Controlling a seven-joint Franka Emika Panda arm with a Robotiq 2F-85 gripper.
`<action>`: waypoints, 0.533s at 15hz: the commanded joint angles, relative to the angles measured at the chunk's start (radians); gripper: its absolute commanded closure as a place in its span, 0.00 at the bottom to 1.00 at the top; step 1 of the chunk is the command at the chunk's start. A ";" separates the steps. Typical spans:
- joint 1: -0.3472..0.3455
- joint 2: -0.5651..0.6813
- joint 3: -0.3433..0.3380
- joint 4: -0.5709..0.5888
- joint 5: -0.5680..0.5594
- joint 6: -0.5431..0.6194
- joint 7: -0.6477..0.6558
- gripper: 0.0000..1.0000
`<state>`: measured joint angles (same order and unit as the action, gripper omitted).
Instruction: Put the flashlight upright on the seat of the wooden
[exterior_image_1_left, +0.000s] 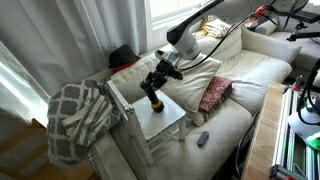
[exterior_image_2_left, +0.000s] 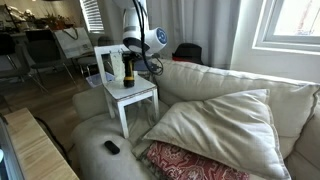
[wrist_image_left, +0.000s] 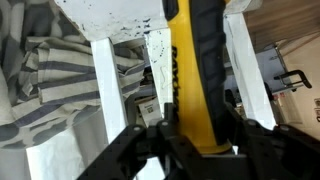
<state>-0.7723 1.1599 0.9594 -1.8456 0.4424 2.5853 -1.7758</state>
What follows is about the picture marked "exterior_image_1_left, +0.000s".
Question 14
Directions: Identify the white curtain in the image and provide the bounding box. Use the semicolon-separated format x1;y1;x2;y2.
0;0;149;128

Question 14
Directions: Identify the black camera stand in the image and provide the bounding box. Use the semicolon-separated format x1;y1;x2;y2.
266;0;320;43

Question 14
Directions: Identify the large beige pillow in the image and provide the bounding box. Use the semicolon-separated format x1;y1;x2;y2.
159;53;223;113

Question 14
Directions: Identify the black remote control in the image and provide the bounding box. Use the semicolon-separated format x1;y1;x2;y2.
196;130;210;148

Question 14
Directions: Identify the red patterned cushion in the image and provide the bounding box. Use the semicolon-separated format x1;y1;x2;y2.
198;75;234;114

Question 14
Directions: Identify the yellow black flashlight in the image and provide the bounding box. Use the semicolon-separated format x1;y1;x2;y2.
146;87;165;114

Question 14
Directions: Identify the grey white patterned blanket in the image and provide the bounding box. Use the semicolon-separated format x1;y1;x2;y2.
46;79;123;166

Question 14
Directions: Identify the floral yellow pillow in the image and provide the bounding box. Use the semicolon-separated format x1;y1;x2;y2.
199;14;259;39

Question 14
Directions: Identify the black hat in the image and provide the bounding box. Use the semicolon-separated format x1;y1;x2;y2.
107;44;141;69

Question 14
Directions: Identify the white wooden chair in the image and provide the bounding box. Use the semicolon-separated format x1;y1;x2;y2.
103;79;188;167

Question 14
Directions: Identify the silver metal frame rack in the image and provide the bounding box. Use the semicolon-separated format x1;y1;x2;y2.
269;88;320;180

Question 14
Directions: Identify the thin black floor cable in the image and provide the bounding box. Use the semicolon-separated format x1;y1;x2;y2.
234;111;261;178

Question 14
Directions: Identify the beige fabric sofa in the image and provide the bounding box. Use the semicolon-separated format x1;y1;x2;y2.
88;24;303;180

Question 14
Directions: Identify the white green-lit device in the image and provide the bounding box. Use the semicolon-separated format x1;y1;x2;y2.
288;99;320;152

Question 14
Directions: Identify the white window frame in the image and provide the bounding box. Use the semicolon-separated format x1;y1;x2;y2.
143;0;214;33

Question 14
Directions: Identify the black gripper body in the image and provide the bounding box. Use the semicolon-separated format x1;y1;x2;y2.
153;49;181;83

